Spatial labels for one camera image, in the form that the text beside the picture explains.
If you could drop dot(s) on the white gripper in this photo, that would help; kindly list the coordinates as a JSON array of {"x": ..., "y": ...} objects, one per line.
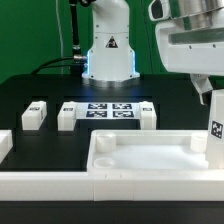
[{"x": 198, "y": 52}]

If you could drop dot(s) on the white desk top tray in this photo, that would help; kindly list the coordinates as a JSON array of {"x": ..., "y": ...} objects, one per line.
[{"x": 146, "y": 150}]

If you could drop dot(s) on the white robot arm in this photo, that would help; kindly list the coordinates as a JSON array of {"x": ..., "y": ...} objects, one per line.
[{"x": 111, "y": 60}]

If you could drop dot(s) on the fiducial marker sheet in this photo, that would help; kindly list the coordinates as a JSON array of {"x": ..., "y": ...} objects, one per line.
[{"x": 107, "y": 111}]

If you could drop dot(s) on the white block left edge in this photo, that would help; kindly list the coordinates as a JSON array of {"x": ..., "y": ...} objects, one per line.
[{"x": 6, "y": 143}]

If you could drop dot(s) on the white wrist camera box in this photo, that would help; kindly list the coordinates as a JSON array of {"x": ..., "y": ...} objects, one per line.
[{"x": 159, "y": 10}]

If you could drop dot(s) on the white front barrier wall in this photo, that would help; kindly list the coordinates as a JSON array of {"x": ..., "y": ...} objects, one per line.
[{"x": 107, "y": 186}]

